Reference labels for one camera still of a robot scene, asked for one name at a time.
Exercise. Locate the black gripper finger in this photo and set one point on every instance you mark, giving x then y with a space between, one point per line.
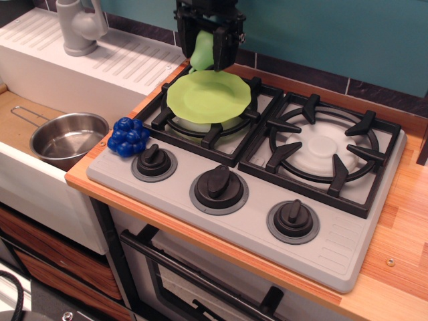
188 30
225 46

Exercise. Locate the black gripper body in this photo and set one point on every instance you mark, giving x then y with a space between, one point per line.
213 14

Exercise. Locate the green toy pear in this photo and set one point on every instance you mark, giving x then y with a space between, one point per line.
202 57

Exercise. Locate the blue toy blueberry cluster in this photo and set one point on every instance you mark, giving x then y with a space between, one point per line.
129 137

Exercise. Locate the light green plate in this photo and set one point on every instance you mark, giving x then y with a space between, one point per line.
206 97

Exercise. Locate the white toy sink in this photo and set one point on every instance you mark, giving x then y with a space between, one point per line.
39 80

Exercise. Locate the small steel pot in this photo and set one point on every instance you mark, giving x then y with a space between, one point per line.
64 140

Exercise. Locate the black left burner grate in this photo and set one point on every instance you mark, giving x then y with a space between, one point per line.
195 144

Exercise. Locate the black burner grate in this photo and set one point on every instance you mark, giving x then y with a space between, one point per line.
326 153
195 144

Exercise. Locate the grey toy faucet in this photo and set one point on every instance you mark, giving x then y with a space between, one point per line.
81 30

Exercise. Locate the black left stove knob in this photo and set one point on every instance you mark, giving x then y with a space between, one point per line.
154 164

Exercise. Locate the black stove knob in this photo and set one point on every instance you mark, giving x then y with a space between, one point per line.
219 191
293 222
154 164

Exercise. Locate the black middle stove knob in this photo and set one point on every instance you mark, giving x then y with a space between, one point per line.
219 191

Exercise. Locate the grey toy stove top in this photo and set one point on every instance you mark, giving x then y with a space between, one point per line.
333 258

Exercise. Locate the black right burner grate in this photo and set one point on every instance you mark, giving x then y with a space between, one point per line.
326 153

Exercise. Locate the black right stove knob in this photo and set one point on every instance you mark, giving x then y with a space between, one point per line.
293 222

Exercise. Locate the toy oven door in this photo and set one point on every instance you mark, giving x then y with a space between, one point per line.
248 285

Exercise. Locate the wooden drawer unit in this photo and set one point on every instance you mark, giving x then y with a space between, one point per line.
64 265

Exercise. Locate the black oven door handle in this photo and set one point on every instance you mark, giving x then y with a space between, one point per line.
156 258

